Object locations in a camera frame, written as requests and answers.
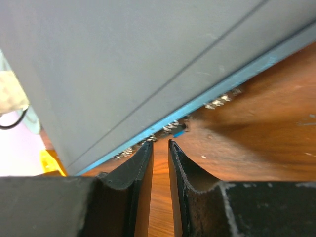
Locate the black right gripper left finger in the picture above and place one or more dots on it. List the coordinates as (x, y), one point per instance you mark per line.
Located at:
(115, 204)

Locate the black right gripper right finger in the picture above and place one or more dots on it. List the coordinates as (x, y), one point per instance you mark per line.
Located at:
(205, 206)

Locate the yellow scalloped plate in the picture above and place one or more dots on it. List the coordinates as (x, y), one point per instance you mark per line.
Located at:
(50, 162)

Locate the grey green saucer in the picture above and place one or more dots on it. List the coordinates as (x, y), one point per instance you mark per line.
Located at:
(31, 120)

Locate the cream ceramic mug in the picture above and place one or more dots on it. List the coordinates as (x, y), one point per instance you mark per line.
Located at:
(12, 97)

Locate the black network switch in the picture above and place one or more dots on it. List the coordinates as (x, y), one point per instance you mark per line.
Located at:
(103, 75)

